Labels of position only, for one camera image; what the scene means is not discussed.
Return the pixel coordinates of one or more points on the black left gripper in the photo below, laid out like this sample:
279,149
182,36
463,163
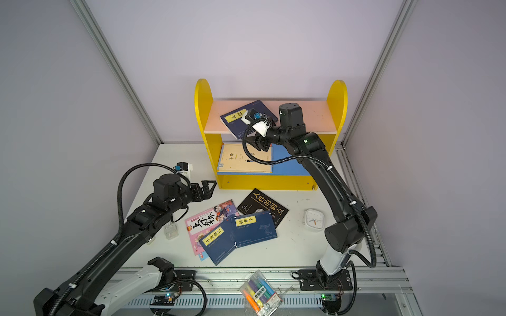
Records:
197,190

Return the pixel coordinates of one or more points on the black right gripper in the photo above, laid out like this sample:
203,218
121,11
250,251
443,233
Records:
261,138

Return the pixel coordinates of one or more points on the dark blue book yellow label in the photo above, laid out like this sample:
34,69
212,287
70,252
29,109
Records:
233,119

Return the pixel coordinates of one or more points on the cream book blue edge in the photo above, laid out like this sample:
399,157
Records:
234,159

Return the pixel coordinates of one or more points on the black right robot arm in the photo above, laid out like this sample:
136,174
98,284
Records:
351,233

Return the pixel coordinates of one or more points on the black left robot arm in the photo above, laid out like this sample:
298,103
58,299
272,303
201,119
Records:
87,292

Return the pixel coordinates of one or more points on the small clear plastic box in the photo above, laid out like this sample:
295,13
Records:
171,230

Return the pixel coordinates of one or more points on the pink children's book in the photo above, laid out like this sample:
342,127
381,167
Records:
201,224

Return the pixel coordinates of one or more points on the yellow shelf pink blue boards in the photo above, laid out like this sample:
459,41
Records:
325,118

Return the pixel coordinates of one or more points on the dark blue bottom book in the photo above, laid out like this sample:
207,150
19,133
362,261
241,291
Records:
220,242

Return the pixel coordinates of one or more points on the light blue thin book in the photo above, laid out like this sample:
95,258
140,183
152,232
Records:
203,256

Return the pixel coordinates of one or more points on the black book gold lettering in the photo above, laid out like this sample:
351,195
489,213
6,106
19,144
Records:
258,201

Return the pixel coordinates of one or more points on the pack of coloured markers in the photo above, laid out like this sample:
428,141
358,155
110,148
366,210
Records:
260,296

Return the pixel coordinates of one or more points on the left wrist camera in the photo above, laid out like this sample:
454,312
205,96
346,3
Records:
184,168

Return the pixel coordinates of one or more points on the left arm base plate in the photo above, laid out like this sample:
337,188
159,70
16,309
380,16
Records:
162,275

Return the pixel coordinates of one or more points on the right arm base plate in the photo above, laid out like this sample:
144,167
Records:
318,280

